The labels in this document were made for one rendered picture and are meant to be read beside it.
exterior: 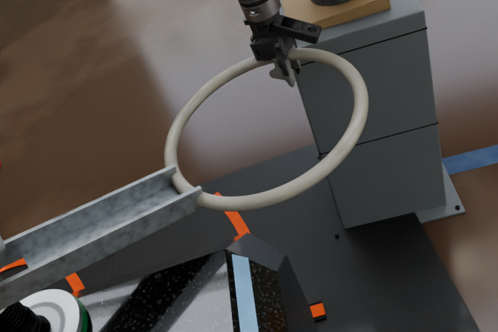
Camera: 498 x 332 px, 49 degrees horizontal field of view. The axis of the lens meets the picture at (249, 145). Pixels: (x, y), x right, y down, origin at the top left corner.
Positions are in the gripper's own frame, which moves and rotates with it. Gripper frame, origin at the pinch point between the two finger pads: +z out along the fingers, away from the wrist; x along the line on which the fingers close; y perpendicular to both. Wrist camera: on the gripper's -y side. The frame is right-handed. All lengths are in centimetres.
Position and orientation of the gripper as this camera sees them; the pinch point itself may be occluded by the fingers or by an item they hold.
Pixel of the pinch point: (296, 75)
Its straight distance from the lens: 142.9
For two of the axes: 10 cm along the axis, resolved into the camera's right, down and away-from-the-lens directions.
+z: 3.5, 6.8, 6.5
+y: -8.7, -0.1, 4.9
